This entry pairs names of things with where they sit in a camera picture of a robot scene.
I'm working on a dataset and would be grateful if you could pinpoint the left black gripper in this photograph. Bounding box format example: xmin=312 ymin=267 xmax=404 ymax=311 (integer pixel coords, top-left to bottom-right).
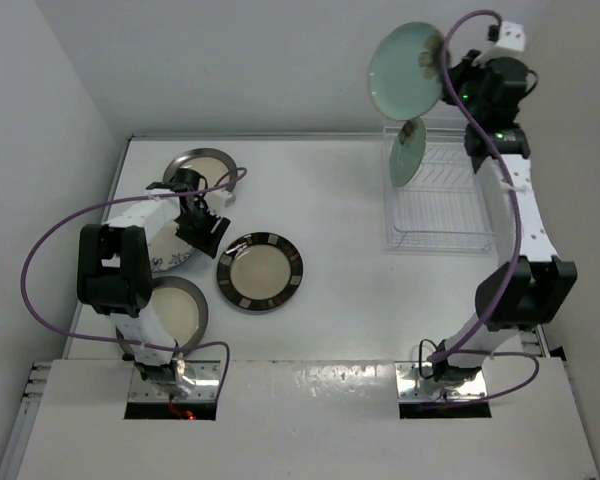
xmin=173 ymin=201 xmax=229 ymax=258

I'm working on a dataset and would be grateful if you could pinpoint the grey rimmed plate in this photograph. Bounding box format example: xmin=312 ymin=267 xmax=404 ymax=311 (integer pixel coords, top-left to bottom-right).
xmin=108 ymin=276 xmax=209 ymax=365
xmin=163 ymin=148 xmax=238 ymax=190

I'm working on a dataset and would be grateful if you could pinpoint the teal flower plate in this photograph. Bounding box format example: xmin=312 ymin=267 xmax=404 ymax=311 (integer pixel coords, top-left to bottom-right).
xmin=368 ymin=22 xmax=444 ymax=121
xmin=389 ymin=117 xmax=427 ymax=187

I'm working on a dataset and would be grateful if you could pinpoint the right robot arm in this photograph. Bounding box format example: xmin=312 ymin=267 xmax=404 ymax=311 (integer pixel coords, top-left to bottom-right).
xmin=429 ymin=50 xmax=578 ymax=384

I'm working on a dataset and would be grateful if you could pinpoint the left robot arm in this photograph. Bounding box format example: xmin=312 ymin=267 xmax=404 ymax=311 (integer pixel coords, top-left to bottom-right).
xmin=77 ymin=169 xmax=230 ymax=398

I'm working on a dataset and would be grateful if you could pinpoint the blue floral white plate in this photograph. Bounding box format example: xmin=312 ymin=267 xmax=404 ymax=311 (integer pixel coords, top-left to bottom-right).
xmin=148 ymin=221 xmax=195 ymax=273

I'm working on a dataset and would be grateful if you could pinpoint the black patterned rim plate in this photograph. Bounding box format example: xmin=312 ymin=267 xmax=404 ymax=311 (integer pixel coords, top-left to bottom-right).
xmin=216 ymin=232 xmax=304 ymax=313

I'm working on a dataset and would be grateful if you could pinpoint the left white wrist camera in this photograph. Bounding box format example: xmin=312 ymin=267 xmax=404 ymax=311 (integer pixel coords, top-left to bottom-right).
xmin=207 ymin=189 xmax=236 ymax=210

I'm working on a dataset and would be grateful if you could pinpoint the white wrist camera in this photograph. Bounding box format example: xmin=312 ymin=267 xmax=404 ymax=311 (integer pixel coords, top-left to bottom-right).
xmin=477 ymin=21 xmax=526 ymax=65
xmin=207 ymin=189 xmax=236 ymax=210

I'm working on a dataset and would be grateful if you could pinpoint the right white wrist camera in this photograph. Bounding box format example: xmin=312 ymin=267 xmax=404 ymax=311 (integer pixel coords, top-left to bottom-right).
xmin=477 ymin=21 xmax=526 ymax=65

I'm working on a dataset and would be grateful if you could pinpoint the white wire dish rack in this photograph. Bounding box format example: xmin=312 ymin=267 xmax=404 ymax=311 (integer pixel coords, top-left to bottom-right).
xmin=382 ymin=120 xmax=494 ymax=256

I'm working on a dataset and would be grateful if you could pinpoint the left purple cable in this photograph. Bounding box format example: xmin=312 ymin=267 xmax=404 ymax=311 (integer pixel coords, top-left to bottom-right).
xmin=21 ymin=167 xmax=248 ymax=401

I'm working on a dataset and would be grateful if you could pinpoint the purple cable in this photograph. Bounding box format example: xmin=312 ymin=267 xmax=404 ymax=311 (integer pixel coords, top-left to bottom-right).
xmin=21 ymin=167 xmax=248 ymax=401
xmin=427 ymin=9 xmax=540 ymax=407

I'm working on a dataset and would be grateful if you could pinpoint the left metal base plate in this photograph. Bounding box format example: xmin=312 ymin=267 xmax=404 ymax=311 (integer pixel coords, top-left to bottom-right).
xmin=128 ymin=359 xmax=221 ymax=403

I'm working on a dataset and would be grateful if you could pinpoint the metal base plate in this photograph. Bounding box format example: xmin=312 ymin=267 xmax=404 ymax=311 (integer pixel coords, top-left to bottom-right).
xmin=394 ymin=361 xmax=487 ymax=403
xmin=128 ymin=359 xmax=221 ymax=403

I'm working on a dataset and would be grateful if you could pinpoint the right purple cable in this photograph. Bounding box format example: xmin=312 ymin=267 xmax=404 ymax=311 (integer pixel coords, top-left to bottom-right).
xmin=427 ymin=9 xmax=540 ymax=407

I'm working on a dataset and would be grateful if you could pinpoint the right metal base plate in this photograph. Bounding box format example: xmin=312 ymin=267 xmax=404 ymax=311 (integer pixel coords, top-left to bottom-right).
xmin=394 ymin=361 xmax=487 ymax=403

